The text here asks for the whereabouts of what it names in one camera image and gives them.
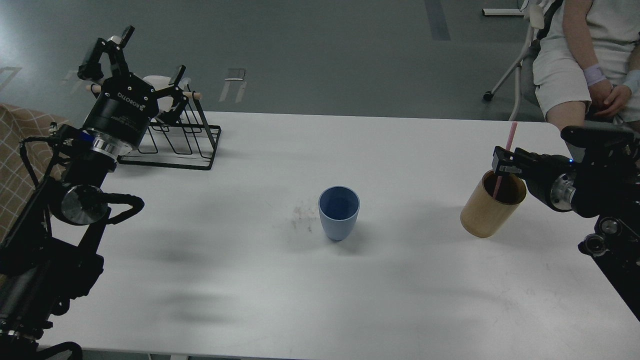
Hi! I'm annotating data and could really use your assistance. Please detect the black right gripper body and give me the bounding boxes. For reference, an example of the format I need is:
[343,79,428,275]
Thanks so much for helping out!
[518,150,578,213]

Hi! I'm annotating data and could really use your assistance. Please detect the blue plastic cup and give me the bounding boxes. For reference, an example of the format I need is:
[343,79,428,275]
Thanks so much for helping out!
[318,186,361,242]

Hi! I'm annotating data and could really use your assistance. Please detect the black cable loop left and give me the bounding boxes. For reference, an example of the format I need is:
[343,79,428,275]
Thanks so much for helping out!
[30,341,83,360]

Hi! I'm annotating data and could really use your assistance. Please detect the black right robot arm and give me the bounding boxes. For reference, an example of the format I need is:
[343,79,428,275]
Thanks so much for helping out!
[492,126,640,318]

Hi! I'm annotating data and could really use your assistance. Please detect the white mug on rack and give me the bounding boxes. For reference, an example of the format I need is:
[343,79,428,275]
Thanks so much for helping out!
[142,75,191,112]

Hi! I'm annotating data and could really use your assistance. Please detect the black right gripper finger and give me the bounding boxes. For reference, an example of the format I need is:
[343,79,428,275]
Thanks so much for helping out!
[491,146,531,176]

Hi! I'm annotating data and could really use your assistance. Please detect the seated person in white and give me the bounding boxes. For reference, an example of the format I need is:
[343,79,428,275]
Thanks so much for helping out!
[532,0,640,132]

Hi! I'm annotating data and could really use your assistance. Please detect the black wire cup rack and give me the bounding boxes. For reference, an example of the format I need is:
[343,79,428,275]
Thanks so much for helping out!
[118,84,222,171]

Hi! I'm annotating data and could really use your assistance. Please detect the brown wooden cylinder holder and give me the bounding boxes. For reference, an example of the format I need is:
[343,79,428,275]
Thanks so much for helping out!
[459,170,527,239]

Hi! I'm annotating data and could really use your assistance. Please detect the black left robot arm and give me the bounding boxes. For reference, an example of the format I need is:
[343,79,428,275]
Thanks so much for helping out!
[1,26,189,360]

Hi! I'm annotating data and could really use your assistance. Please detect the white office chair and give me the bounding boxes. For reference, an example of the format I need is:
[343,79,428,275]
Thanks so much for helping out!
[482,0,563,122]

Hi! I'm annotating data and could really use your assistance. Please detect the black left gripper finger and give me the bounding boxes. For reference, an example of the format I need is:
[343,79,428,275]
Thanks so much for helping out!
[154,64,189,126]
[77,25,136,84]

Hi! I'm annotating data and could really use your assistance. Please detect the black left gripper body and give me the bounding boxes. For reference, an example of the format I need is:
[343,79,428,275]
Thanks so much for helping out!
[82,73,159,150]

